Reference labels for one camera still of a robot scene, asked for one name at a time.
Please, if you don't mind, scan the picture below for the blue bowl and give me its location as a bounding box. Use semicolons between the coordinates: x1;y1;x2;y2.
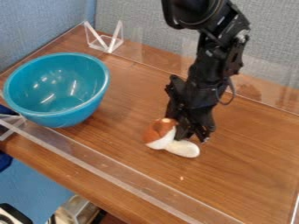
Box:
4;52;110;128

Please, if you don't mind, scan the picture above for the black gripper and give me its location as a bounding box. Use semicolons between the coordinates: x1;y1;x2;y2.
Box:
164;74;228;142

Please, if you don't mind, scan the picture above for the clear acrylic front barrier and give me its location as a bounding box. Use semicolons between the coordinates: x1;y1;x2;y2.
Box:
14;121;243;224

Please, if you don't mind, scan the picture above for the clear acrylic corner bracket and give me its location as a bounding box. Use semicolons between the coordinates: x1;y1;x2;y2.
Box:
83;21;124;53

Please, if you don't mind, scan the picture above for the brown white plush mushroom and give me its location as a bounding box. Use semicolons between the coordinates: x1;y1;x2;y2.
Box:
143;118;200;158

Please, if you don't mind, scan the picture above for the blue cloth object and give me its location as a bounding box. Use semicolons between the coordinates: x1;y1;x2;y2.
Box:
0;104;19;172

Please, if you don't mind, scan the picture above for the black white object below table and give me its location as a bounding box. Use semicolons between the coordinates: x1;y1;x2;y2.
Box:
0;203;34;224

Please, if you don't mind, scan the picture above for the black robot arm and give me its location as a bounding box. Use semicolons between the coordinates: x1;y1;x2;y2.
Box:
162;0;250;142

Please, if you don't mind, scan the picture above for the clear acrylic left bracket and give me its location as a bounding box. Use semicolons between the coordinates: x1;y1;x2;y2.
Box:
0;112;26;136

